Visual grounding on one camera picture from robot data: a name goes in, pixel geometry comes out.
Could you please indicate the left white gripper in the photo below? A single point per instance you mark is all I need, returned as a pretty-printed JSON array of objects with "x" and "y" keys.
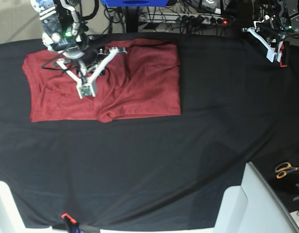
[{"x": 268, "y": 32}]

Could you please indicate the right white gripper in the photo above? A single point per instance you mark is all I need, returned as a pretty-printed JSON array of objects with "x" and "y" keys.
[{"x": 84, "y": 67}]

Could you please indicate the red long-sleeve T-shirt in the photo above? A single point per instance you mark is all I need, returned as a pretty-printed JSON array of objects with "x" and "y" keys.
[{"x": 143, "y": 82}]

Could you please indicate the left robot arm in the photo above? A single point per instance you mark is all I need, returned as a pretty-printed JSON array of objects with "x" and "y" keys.
[{"x": 286, "y": 12}]

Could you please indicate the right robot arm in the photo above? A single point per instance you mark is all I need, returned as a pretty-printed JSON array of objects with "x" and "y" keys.
[{"x": 64, "y": 28}]

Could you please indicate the orange and black clamp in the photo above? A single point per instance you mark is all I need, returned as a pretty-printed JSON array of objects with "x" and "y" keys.
[{"x": 285, "y": 49}]

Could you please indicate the blue plastic box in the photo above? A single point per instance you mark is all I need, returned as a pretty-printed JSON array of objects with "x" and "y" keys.
[{"x": 135, "y": 3}]

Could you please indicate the white power strip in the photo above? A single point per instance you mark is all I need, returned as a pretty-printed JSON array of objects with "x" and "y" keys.
[{"x": 206, "y": 19}]

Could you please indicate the black table cloth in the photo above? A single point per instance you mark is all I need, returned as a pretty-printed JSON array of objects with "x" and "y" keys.
[{"x": 164, "y": 173}]

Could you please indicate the orange and blue clamp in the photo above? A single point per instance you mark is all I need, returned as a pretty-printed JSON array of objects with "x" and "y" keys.
[{"x": 72, "y": 226}]

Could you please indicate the black stand post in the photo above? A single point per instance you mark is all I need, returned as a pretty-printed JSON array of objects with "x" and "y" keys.
[{"x": 131, "y": 15}]

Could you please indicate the yellow-handled scissors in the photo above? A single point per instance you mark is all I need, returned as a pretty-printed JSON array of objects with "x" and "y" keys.
[{"x": 284, "y": 169}]

